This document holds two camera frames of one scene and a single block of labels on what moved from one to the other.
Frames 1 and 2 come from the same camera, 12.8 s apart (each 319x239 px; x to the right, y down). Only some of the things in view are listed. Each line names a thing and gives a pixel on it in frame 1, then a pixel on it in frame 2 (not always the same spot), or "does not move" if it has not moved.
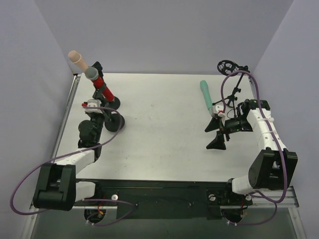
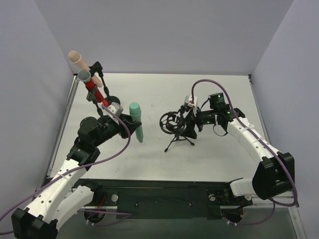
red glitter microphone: x=91 y=73 to x=84 y=76
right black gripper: x=223 y=129 to x=190 y=125
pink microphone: x=76 y=58 does not move
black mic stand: x=115 y=104 does not move
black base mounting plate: x=165 y=199 does not move
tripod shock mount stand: x=227 y=67 to x=170 y=123
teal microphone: x=205 y=89 to x=135 y=111
